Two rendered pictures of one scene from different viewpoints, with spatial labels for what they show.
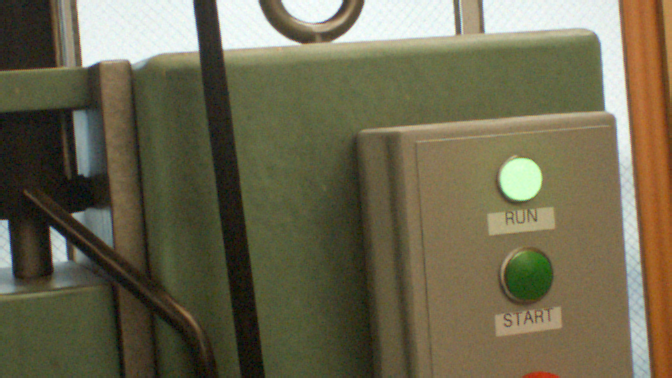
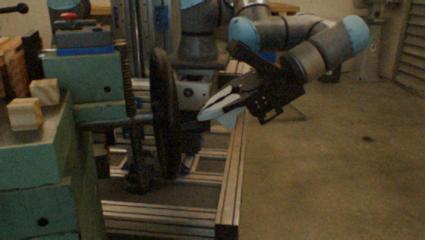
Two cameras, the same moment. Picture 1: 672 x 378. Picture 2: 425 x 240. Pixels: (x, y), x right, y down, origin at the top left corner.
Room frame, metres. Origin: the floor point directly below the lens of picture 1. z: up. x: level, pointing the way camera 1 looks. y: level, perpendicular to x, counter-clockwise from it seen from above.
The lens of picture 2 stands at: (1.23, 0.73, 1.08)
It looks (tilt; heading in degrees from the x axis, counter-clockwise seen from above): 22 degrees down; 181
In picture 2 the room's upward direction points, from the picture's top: straight up
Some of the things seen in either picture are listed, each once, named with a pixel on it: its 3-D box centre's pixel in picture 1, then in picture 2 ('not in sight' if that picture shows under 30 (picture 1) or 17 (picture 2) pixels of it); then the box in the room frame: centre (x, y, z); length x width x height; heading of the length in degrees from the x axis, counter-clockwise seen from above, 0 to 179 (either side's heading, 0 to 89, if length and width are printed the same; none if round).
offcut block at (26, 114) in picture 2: not in sight; (26, 113); (0.81, 0.47, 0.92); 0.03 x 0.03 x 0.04; 12
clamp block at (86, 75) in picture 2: not in sight; (86, 71); (0.56, 0.46, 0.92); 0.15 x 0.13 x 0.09; 17
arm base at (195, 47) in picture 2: not in sight; (197, 43); (-0.03, 0.65, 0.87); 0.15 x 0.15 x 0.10
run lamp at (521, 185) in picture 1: (521, 179); not in sight; (0.56, -0.08, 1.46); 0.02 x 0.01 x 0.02; 107
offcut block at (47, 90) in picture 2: not in sight; (45, 92); (0.71, 0.44, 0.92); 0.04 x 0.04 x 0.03; 21
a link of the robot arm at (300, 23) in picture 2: not in sight; (303, 33); (0.46, 0.91, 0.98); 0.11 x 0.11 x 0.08; 17
